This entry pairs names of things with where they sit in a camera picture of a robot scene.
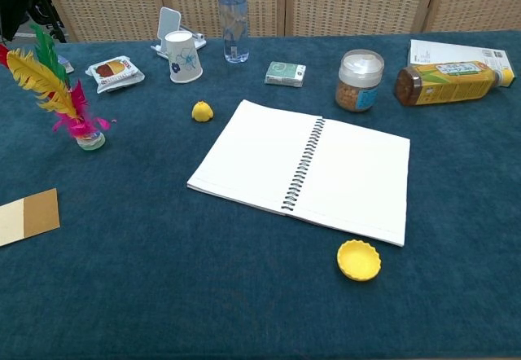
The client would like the colourful feather shuttlecock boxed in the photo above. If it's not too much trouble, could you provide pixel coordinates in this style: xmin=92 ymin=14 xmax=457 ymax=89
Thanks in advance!
xmin=0 ymin=24 xmax=117 ymax=152

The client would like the white phone stand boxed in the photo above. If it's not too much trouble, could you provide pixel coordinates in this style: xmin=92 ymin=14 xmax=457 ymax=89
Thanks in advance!
xmin=150 ymin=7 xmax=208 ymax=58

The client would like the open spiral notebook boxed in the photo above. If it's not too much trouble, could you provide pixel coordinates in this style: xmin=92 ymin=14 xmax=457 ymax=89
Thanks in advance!
xmin=186 ymin=99 xmax=411 ymax=248

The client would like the small yellow chick toy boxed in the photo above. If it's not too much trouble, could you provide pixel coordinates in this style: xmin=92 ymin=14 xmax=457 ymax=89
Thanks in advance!
xmin=191 ymin=100 xmax=214 ymax=123

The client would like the green tissue pack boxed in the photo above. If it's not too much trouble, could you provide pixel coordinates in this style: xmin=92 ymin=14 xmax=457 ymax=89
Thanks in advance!
xmin=264 ymin=60 xmax=308 ymax=89

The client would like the clear jar with nuts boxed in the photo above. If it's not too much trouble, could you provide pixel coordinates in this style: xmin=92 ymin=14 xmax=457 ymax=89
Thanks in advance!
xmin=335 ymin=49 xmax=385 ymax=113

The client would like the paper cup with blue flowers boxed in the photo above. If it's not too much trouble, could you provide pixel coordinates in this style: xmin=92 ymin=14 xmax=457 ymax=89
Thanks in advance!
xmin=164 ymin=31 xmax=204 ymax=84

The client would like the yellow plastic bottle cap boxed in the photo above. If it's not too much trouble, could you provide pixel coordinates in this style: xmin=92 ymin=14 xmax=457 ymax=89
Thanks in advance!
xmin=336 ymin=239 xmax=383 ymax=283

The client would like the clear plastic water bottle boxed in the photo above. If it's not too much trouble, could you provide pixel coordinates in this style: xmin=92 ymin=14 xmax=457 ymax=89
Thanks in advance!
xmin=217 ymin=0 xmax=250 ymax=64

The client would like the white snack packet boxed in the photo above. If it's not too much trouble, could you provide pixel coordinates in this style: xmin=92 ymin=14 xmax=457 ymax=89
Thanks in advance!
xmin=85 ymin=55 xmax=146 ymax=94

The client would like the wooden rattan folding screen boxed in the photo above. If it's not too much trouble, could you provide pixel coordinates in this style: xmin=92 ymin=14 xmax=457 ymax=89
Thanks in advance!
xmin=35 ymin=0 xmax=521 ymax=44

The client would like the blue table cloth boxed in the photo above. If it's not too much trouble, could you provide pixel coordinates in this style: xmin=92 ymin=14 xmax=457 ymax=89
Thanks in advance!
xmin=0 ymin=29 xmax=521 ymax=360

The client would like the yellow label tea bottle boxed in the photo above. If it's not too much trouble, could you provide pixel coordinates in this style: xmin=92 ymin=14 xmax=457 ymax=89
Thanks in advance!
xmin=393 ymin=59 xmax=515 ymax=108

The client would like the white flat box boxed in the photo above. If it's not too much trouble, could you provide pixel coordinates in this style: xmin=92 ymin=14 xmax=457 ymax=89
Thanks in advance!
xmin=408 ymin=39 xmax=510 ymax=70

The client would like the blue tissue pack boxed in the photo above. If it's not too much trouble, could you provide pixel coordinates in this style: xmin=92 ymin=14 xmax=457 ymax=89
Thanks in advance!
xmin=56 ymin=55 xmax=76 ymax=75

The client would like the brown paper bookmark tag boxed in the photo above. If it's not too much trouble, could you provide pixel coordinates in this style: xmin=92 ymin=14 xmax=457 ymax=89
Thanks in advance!
xmin=0 ymin=187 xmax=61 ymax=248

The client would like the black tripod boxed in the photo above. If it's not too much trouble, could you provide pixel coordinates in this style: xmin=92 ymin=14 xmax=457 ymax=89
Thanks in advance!
xmin=28 ymin=0 xmax=68 ymax=44

